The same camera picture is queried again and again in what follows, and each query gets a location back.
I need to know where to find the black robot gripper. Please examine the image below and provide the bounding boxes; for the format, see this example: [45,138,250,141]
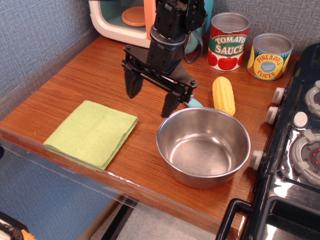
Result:
[122,33,198,118]

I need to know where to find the stainless steel pan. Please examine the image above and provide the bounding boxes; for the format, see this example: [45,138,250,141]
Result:
[156,107,251,189]

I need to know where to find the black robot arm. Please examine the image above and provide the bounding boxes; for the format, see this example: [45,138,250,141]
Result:
[122,0,208,118]

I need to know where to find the teal toy microwave oven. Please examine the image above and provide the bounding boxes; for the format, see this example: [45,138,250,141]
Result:
[88,0,215,55]

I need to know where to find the yellow toy corn cob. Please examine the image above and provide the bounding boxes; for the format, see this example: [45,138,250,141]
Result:
[212,76,236,116]

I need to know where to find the green folded cloth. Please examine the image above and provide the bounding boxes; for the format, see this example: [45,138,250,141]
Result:
[43,100,138,171]

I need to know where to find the tomato sauce can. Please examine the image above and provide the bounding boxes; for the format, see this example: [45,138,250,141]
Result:
[207,12,250,72]

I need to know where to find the pineapple slices can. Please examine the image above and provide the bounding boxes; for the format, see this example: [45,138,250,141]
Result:
[247,33,294,81]

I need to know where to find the clear acrylic edge guard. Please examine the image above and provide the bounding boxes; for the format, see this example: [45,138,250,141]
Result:
[0,128,222,232]

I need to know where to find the black toy stove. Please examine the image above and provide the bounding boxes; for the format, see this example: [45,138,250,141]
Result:
[216,43,320,240]

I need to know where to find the orange object bottom left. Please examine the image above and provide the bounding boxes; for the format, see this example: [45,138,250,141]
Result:
[21,230,35,240]

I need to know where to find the white spoon teal handle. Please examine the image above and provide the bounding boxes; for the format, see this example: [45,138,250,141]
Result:
[184,98,203,108]

